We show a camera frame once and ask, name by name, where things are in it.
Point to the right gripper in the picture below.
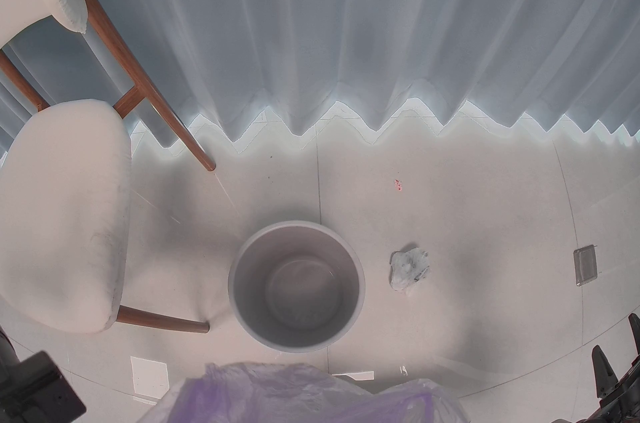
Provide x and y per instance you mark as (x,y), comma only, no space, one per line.
(625,411)

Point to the purple plastic bag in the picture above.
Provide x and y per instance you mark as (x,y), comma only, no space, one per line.
(280,396)

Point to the white trash bin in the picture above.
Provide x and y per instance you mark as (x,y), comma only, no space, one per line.
(300,271)

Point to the crumpled white paper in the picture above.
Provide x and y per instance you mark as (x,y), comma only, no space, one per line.
(407,268)

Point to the pale blue curtain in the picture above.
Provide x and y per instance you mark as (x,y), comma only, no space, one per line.
(350,11)

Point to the cream padded wooden chair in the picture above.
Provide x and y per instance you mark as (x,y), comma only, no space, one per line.
(65,211)

